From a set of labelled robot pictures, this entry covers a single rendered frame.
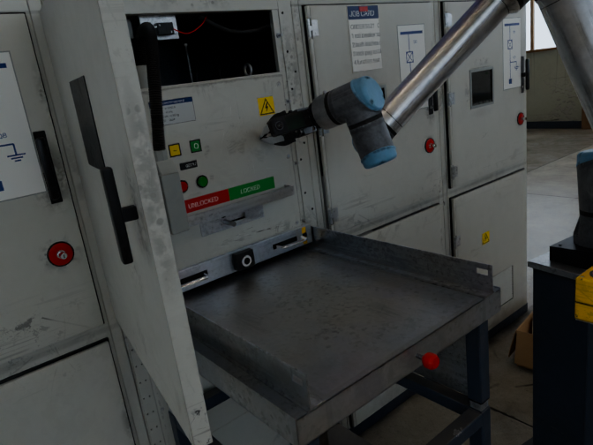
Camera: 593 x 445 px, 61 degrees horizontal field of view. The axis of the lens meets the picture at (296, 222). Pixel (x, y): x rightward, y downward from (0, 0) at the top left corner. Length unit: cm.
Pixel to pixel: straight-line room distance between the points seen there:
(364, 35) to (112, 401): 135
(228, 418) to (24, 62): 114
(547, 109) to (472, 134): 738
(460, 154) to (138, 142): 174
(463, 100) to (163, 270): 174
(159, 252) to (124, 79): 23
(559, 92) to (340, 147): 801
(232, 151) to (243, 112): 11
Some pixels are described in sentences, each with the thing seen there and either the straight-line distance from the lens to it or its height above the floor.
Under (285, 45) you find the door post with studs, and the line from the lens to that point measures 162.
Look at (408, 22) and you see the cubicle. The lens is 200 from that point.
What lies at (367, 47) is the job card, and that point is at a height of 144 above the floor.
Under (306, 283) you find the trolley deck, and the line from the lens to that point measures 136.
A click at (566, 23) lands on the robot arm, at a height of 141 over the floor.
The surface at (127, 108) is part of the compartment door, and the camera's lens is 70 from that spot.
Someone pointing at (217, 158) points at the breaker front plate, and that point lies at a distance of 140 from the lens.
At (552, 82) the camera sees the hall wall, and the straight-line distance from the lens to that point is 962.
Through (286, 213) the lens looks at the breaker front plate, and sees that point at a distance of 156.
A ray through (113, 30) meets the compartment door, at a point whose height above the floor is 146.
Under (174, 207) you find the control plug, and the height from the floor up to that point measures 112.
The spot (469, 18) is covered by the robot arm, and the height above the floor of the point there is 146.
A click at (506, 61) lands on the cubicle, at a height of 132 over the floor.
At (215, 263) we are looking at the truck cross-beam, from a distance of 143.
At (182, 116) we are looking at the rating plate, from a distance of 135.
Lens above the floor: 137
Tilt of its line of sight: 16 degrees down
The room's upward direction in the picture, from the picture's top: 8 degrees counter-clockwise
